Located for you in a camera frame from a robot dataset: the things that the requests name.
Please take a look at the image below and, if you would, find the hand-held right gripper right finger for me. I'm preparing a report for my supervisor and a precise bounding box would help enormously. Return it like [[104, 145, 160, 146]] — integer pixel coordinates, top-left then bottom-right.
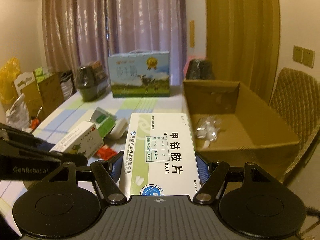
[[192, 152, 282, 204]]

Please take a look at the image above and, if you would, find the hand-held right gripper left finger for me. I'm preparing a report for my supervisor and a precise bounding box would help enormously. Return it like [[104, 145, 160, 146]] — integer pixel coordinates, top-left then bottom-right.
[[40, 151, 127, 204]]

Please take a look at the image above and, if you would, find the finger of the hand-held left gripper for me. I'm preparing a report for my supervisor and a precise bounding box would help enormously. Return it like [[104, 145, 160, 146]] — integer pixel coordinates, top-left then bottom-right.
[[49, 151, 88, 167]]

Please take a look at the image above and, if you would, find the white orange medicine box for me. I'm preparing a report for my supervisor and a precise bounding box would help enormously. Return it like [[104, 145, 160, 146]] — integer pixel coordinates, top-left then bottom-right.
[[50, 121, 104, 159]]

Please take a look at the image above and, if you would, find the white plug charger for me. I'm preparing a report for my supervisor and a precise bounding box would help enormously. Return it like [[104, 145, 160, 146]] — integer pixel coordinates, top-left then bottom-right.
[[110, 119, 129, 139]]

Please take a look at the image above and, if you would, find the white green medicine box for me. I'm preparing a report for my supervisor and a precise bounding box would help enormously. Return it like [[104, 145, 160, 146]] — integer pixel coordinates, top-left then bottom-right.
[[119, 112, 198, 198]]

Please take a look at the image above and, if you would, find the brown cardboard box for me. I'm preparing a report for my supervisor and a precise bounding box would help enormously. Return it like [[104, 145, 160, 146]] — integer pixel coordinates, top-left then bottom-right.
[[183, 80, 302, 184]]

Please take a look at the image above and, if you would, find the small red packet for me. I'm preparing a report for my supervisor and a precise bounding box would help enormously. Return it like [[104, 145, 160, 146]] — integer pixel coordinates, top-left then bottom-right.
[[96, 145, 118, 160]]

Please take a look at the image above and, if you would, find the plastic wrapped white square item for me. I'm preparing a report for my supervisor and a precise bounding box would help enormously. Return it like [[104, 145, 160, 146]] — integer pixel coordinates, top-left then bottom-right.
[[195, 116, 223, 144]]

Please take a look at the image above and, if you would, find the green carton box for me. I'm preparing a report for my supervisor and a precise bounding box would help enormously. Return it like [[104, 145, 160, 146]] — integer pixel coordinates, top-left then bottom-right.
[[87, 107, 117, 139]]

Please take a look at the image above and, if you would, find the white plastic bag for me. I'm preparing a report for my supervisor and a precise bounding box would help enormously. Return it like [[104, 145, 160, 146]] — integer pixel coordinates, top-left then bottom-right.
[[5, 94, 30, 130]]

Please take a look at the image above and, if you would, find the tall brown cardboard carton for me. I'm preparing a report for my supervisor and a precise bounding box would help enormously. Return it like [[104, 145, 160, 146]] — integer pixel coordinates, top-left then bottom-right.
[[19, 74, 64, 120]]

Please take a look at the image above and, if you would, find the grey white bag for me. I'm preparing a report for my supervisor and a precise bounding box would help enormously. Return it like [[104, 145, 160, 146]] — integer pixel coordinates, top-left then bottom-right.
[[59, 70, 77, 102]]

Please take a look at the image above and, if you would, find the dark pot in plastic wrap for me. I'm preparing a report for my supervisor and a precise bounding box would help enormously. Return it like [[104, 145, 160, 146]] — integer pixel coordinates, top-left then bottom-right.
[[76, 60, 110, 102], [187, 59, 215, 82]]

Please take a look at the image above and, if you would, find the white scalloped paper box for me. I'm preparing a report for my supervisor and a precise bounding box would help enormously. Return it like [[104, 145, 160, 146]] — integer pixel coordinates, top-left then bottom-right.
[[13, 72, 35, 98]]

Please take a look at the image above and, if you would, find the yellow plastic bag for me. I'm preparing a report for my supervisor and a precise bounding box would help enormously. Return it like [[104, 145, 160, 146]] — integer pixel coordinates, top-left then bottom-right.
[[0, 57, 22, 104]]

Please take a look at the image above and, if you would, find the milk carton gift box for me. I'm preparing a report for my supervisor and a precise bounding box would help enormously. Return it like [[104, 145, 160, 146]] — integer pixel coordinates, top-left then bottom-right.
[[107, 50, 171, 98]]

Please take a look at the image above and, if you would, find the green tissue pack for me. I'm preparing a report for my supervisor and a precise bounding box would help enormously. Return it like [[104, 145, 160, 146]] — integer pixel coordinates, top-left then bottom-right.
[[34, 66, 52, 83]]

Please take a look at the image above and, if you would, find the chair with quilted cover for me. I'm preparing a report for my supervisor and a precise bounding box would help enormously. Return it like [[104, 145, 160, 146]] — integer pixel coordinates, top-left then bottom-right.
[[269, 67, 320, 170]]

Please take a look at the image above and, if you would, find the wooden door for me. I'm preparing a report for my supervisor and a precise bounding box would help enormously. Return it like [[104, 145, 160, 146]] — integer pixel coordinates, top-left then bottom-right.
[[205, 0, 280, 105]]

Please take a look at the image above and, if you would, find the mauve curtain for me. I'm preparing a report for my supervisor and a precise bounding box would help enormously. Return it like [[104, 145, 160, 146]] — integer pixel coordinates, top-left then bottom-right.
[[41, 0, 188, 95]]

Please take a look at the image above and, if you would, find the yellow wall hanging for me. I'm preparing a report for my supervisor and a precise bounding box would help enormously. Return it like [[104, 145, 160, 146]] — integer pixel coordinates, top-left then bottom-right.
[[189, 20, 195, 49]]

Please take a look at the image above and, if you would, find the wall socket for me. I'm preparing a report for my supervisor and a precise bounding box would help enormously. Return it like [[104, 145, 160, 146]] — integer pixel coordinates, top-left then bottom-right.
[[302, 48, 315, 68], [293, 45, 303, 63]]

